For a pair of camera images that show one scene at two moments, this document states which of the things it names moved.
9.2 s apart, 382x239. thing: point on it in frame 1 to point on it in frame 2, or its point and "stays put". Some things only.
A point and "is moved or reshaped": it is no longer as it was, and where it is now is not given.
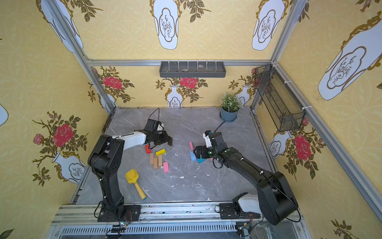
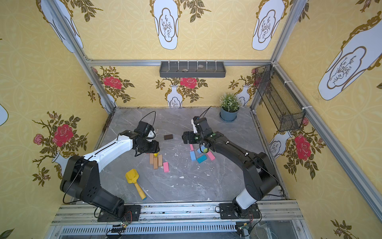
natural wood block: x=160 y=160 stays put
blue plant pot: x=228 y=116 stays put
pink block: x=166 y=167 stays put
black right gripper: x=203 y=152 to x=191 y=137
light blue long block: x=193 y=156 stays put
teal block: x=200 y=161 stays put
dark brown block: x=170 y=141 is moved or reshaped
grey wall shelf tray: x=192 y=69 stays put
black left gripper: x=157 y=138 to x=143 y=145
